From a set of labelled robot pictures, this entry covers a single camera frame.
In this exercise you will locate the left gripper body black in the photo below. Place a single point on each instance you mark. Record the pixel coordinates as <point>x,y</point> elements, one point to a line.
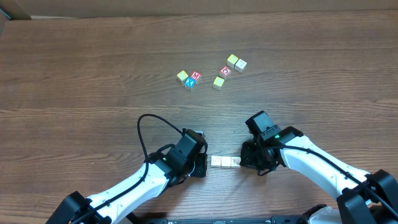
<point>201,166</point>

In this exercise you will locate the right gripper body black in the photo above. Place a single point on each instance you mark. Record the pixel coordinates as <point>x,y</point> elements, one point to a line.
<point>249,154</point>

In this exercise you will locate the white block red side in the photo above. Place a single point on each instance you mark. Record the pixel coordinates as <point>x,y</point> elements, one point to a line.
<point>216,161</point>

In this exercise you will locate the white block leaf drawing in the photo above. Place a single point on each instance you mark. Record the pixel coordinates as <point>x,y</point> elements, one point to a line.
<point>235,162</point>

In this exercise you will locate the yellow top block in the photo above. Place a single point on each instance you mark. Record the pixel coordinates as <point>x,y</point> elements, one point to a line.
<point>225,162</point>

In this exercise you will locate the yellow block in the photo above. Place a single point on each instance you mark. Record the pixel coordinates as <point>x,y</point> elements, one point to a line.
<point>225,162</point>
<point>182,76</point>
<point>231,60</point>
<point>218,83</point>

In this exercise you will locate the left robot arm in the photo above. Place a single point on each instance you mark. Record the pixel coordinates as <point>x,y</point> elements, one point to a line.
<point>169,166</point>

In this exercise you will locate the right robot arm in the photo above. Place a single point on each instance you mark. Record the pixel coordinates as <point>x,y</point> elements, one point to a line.
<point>361,197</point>

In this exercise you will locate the blue X block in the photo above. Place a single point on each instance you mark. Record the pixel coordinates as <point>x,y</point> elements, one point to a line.
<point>189,83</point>

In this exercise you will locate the yellow block centre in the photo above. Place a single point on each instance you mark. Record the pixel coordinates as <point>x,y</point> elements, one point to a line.
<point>218,83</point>

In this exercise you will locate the red M block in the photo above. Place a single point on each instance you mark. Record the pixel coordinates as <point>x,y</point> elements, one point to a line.
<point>196,76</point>

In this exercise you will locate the yellow block far left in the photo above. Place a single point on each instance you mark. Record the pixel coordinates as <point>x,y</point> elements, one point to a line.
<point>182,76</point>

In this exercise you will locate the red O block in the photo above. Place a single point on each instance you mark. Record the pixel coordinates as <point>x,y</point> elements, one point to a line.
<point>225,72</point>

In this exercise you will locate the white block upper right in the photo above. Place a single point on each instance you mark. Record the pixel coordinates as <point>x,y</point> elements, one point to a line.
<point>240,65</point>

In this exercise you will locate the yellow block upper right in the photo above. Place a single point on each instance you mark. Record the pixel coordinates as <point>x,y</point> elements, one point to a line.
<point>231,60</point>

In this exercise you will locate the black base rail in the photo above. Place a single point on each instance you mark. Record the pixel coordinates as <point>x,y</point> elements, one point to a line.
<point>217,221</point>

